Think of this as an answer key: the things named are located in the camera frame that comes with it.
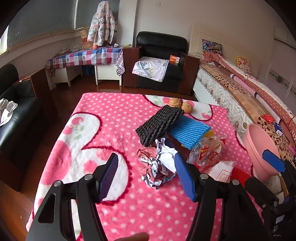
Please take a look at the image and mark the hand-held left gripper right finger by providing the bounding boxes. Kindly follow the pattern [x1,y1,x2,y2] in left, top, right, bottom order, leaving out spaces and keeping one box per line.
[174,152,255,241]

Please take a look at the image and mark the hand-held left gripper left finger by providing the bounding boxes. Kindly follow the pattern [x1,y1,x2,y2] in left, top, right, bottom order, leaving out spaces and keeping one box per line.
[26,152,119,241]

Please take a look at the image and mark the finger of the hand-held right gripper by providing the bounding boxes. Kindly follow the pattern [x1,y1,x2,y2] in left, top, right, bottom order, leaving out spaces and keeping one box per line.
[262,149,296,200]
[245,177,279,209]

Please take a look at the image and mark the pink plastic bucket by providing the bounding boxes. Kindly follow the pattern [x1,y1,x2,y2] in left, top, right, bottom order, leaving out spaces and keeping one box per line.
[242,123,288,183]

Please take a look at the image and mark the red foam net sleeve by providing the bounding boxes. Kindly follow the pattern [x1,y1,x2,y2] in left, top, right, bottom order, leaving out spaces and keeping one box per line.
[230,167,252,183]

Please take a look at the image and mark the red white paper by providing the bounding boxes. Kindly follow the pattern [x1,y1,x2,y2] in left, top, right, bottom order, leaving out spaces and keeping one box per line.
[137,137,178,190]

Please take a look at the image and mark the clear snack wrapper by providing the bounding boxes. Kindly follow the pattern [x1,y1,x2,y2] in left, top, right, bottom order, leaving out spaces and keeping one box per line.
[187,134,228,168]

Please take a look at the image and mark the small white packet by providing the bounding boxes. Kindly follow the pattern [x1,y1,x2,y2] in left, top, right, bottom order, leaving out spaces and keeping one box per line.
[207,161,236,183]

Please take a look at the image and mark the black scouring sponge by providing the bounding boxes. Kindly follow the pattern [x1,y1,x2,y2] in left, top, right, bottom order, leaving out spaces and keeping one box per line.
[135,105,185,147]

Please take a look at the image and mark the person's left hand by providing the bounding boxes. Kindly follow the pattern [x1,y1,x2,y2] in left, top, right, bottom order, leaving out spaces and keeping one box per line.
[114,232,149,241]

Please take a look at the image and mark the pink polka dot blanket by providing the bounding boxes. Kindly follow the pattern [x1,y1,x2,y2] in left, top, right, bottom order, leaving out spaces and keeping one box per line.
[25,93,264,241]

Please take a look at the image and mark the brown walnut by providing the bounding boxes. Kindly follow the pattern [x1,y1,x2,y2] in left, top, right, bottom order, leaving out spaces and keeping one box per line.
[181,102,193,114]
[168,98,183,108]

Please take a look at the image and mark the white bed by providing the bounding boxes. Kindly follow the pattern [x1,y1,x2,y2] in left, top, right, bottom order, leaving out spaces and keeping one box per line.
[192,30,296,149]

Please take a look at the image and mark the brown leaf print blanket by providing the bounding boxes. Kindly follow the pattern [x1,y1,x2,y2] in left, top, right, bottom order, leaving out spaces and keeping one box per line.
[200,61,296,160]

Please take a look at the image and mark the pink wardrobe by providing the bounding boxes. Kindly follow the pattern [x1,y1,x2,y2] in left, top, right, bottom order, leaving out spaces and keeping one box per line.
[266,25,296,109]

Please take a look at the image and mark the yellow floral pillow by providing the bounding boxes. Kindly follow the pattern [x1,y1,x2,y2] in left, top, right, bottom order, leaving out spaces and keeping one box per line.
[235,56,253,70]

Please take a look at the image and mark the black leather sofa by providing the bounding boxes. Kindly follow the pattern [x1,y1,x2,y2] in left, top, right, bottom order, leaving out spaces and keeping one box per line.
[0,64,43,193]

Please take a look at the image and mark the patterned hanging cloth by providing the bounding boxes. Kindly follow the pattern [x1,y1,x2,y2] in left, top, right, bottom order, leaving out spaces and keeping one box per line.
[116,50,126,77]

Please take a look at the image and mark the floral white pillow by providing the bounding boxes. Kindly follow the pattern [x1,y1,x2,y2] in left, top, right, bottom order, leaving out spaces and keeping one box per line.
[132,56,170,82]

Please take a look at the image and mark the dark wooden side table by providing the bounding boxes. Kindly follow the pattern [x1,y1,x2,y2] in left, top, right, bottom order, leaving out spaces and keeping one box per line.
[14,67,58,121]

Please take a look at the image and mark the white cloth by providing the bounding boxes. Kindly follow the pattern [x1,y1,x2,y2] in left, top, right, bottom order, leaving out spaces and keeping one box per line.
[0,98,18,127]

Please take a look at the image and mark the checkered tablecloth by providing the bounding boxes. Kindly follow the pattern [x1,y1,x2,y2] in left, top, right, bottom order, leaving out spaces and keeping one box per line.
[45,46,125,70]

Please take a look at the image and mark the cartoon print pillow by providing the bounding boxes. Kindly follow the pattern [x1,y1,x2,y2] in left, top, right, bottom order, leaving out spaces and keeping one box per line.
[202,39,223,55]

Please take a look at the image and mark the black leather armchair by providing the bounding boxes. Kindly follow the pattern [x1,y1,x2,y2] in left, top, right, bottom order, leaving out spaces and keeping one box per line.
[135,31,188,89]

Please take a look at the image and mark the brown paper bag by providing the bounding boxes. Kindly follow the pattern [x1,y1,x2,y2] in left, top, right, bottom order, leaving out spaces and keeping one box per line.
[80,29,95,49]

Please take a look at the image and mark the pastel padded jacket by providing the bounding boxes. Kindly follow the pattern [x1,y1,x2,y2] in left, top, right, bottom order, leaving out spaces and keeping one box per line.
[87,1,116,47]

